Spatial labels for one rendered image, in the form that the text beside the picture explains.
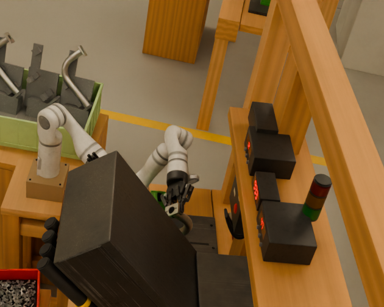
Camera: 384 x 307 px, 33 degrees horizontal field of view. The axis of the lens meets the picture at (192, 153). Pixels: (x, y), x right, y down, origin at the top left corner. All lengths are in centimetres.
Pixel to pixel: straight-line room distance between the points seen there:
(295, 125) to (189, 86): 313
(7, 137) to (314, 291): 182
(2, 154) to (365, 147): 196
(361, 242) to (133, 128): 338
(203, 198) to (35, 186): 72
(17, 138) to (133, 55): 247
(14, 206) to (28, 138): 43
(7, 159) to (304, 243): 172
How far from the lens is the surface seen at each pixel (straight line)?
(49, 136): 262
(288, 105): 201
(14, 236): 289
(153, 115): 477
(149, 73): 522
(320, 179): 175
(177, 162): 227
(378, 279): 130
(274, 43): 239
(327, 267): 181
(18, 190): 285
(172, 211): 221
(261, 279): 172
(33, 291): 245
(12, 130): 309
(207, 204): 284
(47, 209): 277
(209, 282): 207
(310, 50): 188
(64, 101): 324
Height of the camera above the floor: 281
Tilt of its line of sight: 39 degrees down
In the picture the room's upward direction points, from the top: 12 degrees clockwise
